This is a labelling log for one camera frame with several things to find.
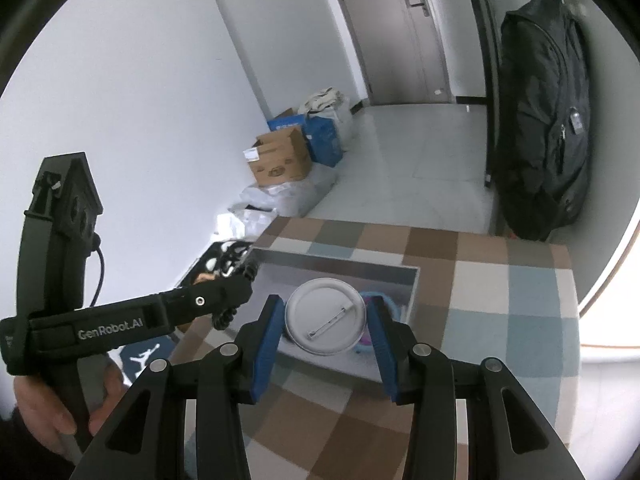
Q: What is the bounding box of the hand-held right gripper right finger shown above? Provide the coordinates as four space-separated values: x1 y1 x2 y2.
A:
367 295 583 480

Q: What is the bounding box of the brown cardboard box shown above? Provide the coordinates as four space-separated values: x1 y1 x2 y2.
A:
245 126 312 187

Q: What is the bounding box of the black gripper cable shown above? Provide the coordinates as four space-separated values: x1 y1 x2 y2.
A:
89 234 107 308

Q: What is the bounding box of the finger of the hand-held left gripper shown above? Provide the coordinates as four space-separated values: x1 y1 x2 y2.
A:
162 275 256 332

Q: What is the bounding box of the white round pin badge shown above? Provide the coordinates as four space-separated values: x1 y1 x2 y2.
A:
284 277 370 358

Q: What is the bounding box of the white plastic bag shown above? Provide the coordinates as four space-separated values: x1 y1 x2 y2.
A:
217 167 336 236

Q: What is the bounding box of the checked tablecloth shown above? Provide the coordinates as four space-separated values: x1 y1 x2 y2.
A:
170 217 581 480

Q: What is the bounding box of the dark blue printed bag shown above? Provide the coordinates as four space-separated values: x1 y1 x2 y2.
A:
117 335 177 382

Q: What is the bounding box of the grey storage box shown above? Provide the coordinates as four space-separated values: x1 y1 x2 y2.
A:
247 246 421 386

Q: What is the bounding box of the light blue bracelet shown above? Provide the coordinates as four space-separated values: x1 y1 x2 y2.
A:
359 290 401 323

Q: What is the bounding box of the small blue carton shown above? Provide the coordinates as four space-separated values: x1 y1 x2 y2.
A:
267 114 307 133

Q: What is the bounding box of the black backpack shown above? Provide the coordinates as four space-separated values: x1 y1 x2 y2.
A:
492 0 591 242

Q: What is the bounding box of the large blue carton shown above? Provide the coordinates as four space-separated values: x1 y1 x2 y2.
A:
302 115 346 167

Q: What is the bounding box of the person's left forearm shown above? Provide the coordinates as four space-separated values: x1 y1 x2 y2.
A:
0 407 76 480

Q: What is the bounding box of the person's left hand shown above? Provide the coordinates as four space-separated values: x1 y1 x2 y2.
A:
14 357 127 452

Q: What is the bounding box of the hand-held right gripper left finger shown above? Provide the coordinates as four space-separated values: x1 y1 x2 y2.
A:
70 294 287 480

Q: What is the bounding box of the black beaded bracelet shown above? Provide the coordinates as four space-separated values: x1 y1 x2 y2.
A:
212 257 260 332

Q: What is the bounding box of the black floor tray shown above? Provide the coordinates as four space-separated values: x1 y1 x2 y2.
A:
185 240 256 287

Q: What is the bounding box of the black metal rack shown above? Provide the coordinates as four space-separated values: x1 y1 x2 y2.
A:
447 0 507 191

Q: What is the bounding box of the grey door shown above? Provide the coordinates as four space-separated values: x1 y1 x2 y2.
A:
325 0 453 107

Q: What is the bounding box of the white sack with cloth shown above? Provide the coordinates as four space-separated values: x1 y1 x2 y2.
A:
298 88 353 137

